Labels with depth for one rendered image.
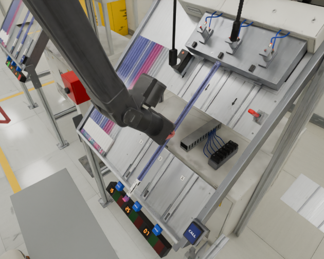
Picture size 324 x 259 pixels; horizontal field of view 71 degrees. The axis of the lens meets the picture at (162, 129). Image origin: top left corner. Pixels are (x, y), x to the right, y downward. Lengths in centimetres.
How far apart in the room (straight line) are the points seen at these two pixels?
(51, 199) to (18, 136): 141
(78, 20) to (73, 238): 78
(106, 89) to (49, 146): 181
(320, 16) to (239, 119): 32
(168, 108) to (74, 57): 103
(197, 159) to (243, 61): 53
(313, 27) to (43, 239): 107
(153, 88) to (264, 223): 137
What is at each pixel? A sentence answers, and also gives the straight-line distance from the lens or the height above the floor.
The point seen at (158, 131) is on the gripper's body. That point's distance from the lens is 58.
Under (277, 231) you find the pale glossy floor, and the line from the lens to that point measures 173.
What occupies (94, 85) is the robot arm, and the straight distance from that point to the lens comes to 39.
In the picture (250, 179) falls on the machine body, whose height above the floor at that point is 62.
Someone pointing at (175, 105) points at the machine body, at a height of 62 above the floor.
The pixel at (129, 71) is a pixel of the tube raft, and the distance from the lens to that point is 100.
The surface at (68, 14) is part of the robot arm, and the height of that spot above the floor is 136.
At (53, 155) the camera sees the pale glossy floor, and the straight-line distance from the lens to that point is 209.
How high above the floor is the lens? 145
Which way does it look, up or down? 43 degrees down
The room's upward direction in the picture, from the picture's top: straight up
